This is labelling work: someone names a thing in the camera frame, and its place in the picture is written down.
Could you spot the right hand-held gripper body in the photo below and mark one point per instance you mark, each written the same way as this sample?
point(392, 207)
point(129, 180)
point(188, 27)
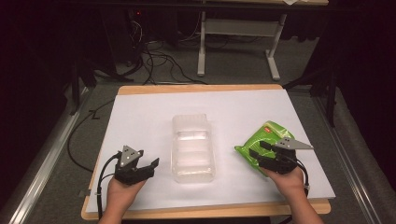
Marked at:
point(284, 160)

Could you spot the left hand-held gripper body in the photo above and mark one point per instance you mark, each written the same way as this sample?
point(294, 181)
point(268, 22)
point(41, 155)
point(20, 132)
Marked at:
point(130, 174)

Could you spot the green snack packet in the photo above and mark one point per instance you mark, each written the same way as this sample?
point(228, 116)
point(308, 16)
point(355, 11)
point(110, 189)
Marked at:
point(260, 141)

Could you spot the clear plastic container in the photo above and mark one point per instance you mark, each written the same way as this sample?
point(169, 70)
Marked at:
point(192, 149)

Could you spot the person's left hand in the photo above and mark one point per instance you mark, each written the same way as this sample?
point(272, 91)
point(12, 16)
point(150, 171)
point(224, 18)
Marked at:
point(122, 192)

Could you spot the person's right hand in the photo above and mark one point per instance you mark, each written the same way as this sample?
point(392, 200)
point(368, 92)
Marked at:
point(286, 183)

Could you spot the white paper sheet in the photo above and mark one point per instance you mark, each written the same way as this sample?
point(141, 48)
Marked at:
point(224, 105)

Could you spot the black metal stand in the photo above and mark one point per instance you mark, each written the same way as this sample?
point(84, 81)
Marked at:
point(76, 87)
point(330, 93)

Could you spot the wooden table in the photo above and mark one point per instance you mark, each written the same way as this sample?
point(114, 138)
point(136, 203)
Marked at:
point(199, 88)

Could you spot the dark computer tower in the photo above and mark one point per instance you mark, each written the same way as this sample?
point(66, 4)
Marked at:
point(134, 34)

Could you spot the wooden desk top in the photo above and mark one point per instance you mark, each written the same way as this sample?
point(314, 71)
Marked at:
point(264, 2)

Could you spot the metal floor rail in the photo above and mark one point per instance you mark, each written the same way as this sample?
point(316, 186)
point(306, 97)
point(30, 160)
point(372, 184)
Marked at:
point(46, 155)
point(351, 161)

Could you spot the white metal desk frame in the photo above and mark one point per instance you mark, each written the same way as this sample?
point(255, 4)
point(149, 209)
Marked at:
point(236, 27)

